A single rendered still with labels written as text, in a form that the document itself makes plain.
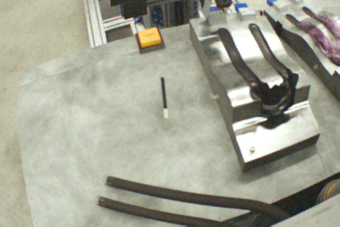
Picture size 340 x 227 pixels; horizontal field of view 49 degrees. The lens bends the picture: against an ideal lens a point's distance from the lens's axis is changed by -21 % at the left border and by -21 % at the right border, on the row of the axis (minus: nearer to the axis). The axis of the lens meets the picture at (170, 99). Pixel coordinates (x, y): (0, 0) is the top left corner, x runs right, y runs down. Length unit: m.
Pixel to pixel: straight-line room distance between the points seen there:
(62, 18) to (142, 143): 1.79
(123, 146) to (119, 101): 0.15
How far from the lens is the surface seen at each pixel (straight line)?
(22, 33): 2.94
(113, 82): 1.35
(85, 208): 1.15
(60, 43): 2.70
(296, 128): 1.20
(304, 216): 0.42
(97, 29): 2.36
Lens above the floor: 1.84
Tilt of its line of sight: 54 degrees down
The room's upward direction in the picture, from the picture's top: 4 degrees counter-clockwise
